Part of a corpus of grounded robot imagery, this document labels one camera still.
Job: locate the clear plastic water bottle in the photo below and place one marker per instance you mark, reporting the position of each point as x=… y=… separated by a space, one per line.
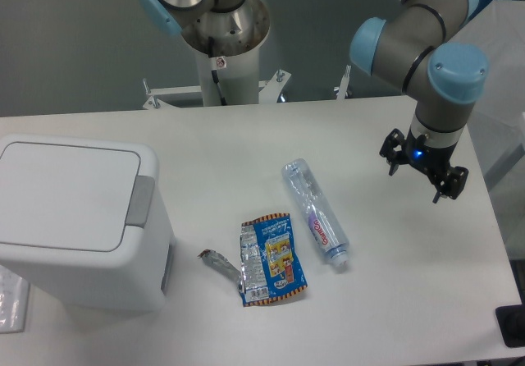
x=323 y=224

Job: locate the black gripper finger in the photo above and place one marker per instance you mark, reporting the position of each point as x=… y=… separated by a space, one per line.
x=393 y=150
x=449 y=183

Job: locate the white push-lid trash can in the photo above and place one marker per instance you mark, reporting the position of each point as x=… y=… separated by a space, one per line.
x=84 y=220

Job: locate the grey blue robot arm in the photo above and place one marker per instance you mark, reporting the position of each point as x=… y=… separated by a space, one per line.
x=414 y=53

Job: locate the blue snack bag wrapper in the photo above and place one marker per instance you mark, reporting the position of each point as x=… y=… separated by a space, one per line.
x=270 y=268

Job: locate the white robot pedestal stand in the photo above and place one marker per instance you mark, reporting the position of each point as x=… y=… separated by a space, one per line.
x=226 y=50

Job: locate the small silver foil wrapper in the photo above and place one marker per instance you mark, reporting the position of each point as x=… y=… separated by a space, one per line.
x=221 y=264

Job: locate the clear plastic sheet left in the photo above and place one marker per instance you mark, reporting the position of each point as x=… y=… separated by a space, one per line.
x=15 y=292

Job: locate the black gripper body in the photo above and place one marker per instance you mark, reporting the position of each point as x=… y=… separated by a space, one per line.
x=429 y=152

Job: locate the black device table corner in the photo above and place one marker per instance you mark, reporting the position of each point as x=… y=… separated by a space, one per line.
x=511 y=322

